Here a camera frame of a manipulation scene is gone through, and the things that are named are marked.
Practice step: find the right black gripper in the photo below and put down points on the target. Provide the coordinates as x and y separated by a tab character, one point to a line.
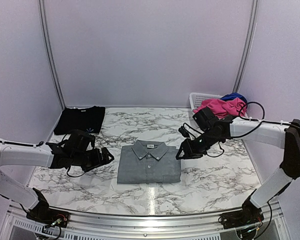
190	152

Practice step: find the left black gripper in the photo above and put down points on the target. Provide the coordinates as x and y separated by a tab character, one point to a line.
98	160

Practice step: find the grey garment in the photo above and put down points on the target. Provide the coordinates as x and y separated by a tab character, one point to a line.
147	162

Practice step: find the black t-shirt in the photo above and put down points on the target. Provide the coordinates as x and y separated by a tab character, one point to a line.
89	120

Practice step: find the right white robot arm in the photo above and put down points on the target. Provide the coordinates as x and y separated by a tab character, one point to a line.
275	151

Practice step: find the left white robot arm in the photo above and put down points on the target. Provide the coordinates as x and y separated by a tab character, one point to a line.
44	154

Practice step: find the white plastic laundry basket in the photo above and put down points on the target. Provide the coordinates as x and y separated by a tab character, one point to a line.
197	98

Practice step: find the pink garment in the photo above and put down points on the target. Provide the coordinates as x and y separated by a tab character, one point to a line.
222	108

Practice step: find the blue garment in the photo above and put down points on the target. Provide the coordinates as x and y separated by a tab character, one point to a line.
232	96

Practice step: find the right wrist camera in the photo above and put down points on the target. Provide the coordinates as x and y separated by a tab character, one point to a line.
205	118

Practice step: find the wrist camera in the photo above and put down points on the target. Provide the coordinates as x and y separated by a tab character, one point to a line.
78	141
205	118

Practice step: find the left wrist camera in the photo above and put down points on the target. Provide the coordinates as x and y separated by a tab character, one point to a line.
78	141

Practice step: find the aluminium front rail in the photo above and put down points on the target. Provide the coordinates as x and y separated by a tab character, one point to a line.
98	226

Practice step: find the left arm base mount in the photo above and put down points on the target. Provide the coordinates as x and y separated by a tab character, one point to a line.
48	216

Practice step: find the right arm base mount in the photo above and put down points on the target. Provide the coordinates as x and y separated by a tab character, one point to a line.
240	218

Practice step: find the right aluminium frame post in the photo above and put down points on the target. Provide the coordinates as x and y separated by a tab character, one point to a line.
247	44

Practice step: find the aluminium frame post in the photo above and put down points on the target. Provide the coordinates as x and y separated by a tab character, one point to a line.
247	44
49	53

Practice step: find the left aluminium frame post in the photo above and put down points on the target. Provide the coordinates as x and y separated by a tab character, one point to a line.
49	53

